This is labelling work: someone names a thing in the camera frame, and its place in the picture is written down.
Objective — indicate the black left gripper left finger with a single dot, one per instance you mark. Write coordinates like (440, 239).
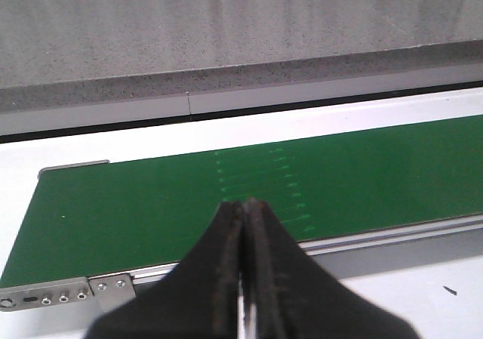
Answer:
(197, 299)

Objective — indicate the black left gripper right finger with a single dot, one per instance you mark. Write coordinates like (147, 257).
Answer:
(290, 296)

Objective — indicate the green conveyor belt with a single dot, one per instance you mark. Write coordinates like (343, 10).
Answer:
(97, 219)

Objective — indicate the small black screw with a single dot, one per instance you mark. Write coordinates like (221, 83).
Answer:
(450, 290)

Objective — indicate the grey stone counter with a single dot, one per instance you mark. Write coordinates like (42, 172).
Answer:
(69, 66)

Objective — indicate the aluminium conveyor frame rail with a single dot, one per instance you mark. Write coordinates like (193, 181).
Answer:
(398, 248)

